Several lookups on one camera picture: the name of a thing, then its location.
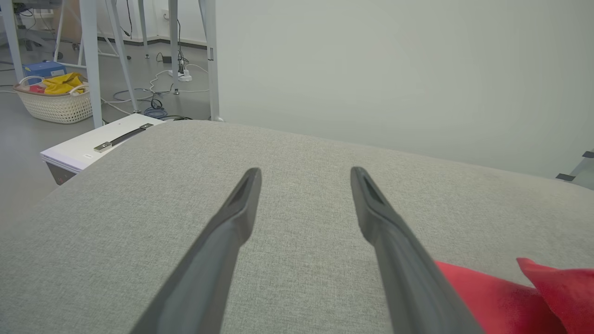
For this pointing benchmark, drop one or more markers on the grey fabric sofa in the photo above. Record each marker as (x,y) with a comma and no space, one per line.
(301,153)

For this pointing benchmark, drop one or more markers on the white woven laundry basket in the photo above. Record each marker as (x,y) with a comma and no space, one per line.
(58,107)

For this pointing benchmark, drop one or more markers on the white power strip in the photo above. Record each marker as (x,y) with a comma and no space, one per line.
(182,75)

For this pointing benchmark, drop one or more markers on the blue box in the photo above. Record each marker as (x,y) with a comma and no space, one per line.
(44,69)

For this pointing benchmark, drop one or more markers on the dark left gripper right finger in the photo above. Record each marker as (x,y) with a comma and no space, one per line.
(408,278)

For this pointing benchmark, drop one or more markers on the white metal frame leg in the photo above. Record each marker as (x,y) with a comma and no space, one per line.
(212,69)
(11,37)
(173,41)
(121,60)
(90,60)

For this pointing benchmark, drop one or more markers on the yellow garment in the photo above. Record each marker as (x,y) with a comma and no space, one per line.
(62,83)

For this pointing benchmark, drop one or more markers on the red and white garment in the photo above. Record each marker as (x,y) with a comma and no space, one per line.
(510,306)

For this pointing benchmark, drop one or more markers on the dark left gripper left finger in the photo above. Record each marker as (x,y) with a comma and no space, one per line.
(209,278)

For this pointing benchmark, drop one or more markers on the grey frame with black brackets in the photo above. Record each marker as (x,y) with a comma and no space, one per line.
(580,169)

